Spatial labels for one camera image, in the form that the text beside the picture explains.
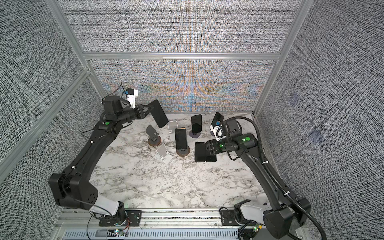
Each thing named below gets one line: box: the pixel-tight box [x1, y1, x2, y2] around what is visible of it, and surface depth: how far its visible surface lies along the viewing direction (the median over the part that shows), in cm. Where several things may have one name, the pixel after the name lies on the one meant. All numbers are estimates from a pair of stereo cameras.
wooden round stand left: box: [145, 124, 162, 147], surface depth 101 cm
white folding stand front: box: [155, 143, 173, 164], surface depth 94 cm
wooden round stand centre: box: [176, 145, 191, 157], surface depth 99 cm
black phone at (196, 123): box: [191, 114, 202, 134], surface depth 97 cm
